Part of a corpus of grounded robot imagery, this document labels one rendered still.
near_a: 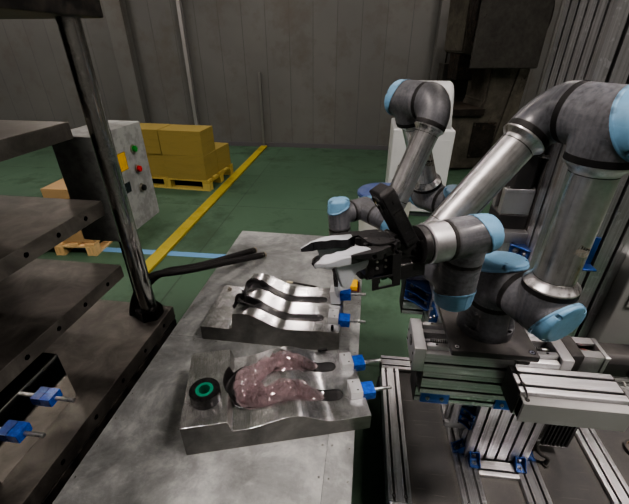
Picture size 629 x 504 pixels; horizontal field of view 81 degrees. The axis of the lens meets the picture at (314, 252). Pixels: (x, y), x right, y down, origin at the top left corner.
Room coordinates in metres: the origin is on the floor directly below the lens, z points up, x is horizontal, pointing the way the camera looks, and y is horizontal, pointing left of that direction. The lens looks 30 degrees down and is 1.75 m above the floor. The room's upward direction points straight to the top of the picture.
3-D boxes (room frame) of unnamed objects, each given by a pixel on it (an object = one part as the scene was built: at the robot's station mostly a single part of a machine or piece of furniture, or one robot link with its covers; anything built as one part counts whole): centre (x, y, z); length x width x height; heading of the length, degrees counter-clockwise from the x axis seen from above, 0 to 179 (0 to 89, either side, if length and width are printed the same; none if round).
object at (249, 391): (0.75, 0.11, 0.90); 0.26 x 0.18 x 0.08; 99
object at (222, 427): (0.75, 0.11, 0.85); 0.50 x 0.26 x 0.11; 99
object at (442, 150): (4.22, -1.18, 0.70); 0.71 x 0.63 x 1.40; 171
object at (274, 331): (1.11, 0.14, 0.87); 0.50 x 0.26 x 0.14; 82
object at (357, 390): (0.74, -0.17, 0.85); 0.13 x 0.05 x 0.05; 99
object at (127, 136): (1.42, 0.81, 0.73); 0.30 x 0.22 x 1.47; 172
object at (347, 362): (0.85, -0.15, 0.85); 0.13 x 0.05 x 0.05; 99
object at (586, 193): (0.69, -0.53, 1.41); 0.15 x 0.12 x 0.55; 19
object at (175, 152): (5.25, 1.92, 0.39); 1.30 x 0.93 x 0.78; 84
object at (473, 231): (0.60, -0.28, 1.43); 0.11 x 0.08 x 0.09; 109
